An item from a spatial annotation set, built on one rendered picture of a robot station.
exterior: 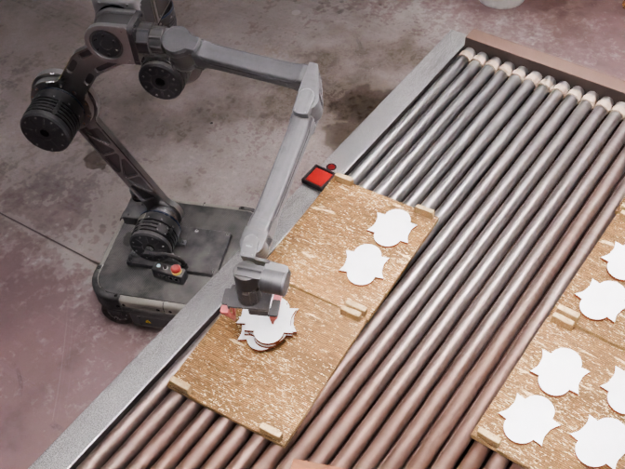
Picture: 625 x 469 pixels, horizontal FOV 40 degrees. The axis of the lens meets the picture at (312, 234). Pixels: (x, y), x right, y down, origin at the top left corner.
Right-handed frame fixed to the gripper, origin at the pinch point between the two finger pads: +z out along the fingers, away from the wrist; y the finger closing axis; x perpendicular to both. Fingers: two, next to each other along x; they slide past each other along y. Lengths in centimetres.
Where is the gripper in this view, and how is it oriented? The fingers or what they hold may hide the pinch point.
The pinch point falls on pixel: (253, 318)
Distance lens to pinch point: 215.5
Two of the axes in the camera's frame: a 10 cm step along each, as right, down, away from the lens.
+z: 0.5, 6.4, 7.7
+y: 9.9, 0.8, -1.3
